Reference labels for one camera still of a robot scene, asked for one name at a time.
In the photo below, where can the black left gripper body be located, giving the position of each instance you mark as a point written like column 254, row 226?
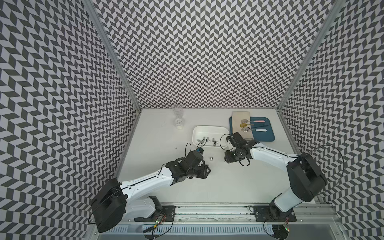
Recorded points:
column 200, row 171

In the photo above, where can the white yogurt cup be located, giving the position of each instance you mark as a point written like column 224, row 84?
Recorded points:
column 179, row 123

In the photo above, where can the pink handled spoon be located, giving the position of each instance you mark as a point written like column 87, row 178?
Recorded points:
column 252, row 121

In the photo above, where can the clear drinking glass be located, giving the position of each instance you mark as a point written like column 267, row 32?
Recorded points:
column 178, row 110

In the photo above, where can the metal base rail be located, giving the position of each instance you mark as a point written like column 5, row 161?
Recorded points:
column 252, row 213

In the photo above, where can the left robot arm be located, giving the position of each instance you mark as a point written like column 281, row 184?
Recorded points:
column 115, row 199

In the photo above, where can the gold black handled spoon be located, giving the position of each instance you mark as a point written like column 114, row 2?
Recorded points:
column 243, row 125

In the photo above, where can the teal tray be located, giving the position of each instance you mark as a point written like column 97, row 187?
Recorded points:
column 268, row 136

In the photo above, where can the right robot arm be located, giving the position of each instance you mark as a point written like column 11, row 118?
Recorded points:
column 305, row 175

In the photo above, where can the white plastic storage box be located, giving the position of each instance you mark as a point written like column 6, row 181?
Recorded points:
column 211, row 132

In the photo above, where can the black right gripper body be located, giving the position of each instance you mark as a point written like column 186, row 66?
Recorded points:
column 233, row 156

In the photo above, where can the white handled spoon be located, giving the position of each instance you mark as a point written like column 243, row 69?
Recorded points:
column 253, row 130

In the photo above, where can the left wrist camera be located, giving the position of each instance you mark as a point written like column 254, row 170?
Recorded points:
column 194, row 158

